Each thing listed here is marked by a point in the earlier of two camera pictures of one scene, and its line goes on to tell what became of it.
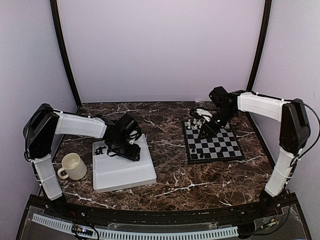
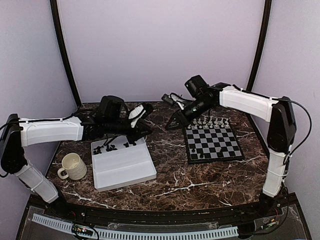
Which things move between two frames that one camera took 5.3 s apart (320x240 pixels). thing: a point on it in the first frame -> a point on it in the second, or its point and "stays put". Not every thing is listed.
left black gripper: (132, 154) -> (140, 128)
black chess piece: (220, 153) stays put
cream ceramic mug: (74, 167) stays put
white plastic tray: (114, 172) stays put
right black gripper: (210, 130) -> (181, 117)
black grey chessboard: (221, 147) stays put
